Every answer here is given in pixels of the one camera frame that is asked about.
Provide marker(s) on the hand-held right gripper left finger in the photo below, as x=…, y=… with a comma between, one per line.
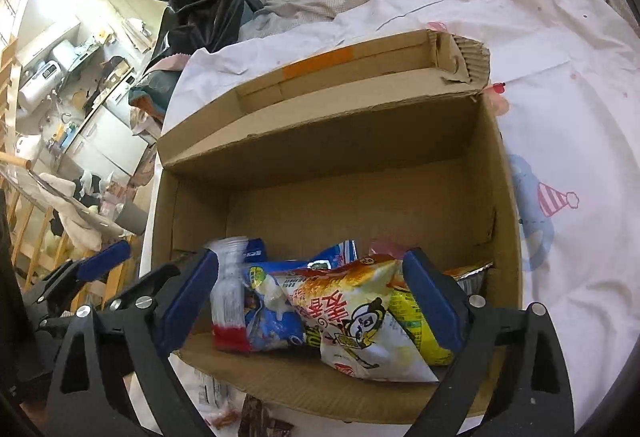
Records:
x=187, y=302

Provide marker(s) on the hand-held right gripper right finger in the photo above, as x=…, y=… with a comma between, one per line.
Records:
x=432, y=302

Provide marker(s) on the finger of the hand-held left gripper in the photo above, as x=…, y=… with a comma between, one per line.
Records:
x=150, y=282
x=102, y=262

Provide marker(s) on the red white snack packet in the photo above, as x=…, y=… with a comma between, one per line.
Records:
x=227, y=307

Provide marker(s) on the silver foil snack packet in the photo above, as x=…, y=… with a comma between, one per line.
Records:
x=470, y=277

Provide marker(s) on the yellow white cartoon snack packet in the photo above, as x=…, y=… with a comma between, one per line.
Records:
x=350, y=317

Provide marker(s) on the blue white snack packet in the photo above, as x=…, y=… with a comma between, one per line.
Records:
x=272, y=317

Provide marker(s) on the white black-print snack packet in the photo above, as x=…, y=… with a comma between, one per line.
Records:
x=212, y=392

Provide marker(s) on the clear packet of red snacks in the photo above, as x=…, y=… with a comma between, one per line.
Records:
x=222, y=419

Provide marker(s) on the dark brown snack packet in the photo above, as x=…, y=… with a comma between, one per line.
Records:
x=262, y=419

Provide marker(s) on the brown cardboard box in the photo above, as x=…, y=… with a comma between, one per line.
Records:
x=350, y=157

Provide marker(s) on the beige hanging clothes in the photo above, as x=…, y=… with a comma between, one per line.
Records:
x=80, y=217

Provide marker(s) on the grey trash bin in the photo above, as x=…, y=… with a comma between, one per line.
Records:
x=131, y=217

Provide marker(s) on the white base cabinet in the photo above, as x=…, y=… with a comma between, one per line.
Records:
x=107, y=142

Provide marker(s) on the teal orange cloth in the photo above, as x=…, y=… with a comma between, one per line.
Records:
x=150, y=97

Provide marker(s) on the white water heater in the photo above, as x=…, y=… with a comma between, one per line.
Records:
x=45, y=77

